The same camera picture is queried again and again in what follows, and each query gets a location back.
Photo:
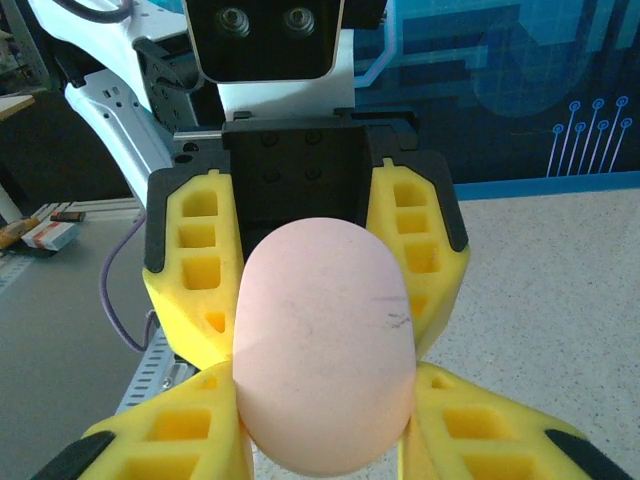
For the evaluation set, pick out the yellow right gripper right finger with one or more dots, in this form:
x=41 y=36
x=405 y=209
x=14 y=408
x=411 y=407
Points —
x=475 y=445

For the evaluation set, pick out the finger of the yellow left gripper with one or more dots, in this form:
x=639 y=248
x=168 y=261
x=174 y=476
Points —
x=175 y=300
x=435 y=260

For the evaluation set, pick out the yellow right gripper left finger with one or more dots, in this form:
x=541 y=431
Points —
x=190 y=445

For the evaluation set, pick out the pink earbud charging case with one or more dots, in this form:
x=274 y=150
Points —
x=325 y=350

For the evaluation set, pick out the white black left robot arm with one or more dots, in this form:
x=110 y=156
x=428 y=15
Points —
x=110 y=107

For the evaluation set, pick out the small dark battery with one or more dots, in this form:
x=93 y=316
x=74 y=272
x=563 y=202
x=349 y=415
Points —
x=67 y=217

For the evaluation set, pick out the white red cardboard box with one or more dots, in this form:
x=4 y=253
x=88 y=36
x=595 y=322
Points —
x=50 y=235

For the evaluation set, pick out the yellow black hand tool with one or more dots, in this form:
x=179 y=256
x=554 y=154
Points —
x=15 y=232

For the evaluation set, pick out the light wooden board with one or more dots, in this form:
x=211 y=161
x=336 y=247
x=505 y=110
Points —
x=15 y=106

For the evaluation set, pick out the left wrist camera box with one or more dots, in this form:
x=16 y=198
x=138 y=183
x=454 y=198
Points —
x=260 y=40

